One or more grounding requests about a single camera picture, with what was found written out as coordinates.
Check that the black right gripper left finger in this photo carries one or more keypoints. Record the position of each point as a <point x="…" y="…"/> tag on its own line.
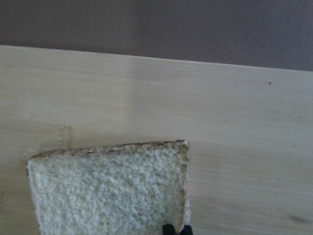
<point x="168" y="229"/>

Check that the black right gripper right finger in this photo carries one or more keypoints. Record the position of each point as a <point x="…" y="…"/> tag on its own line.
<point x="187" y="230"/>

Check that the bread slice with brown crust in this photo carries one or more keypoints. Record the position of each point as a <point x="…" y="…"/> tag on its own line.
<point x="128" y="189"/>

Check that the light wooden cutting board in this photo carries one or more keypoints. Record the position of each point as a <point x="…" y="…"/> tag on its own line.
<point x="250" y="130"/>

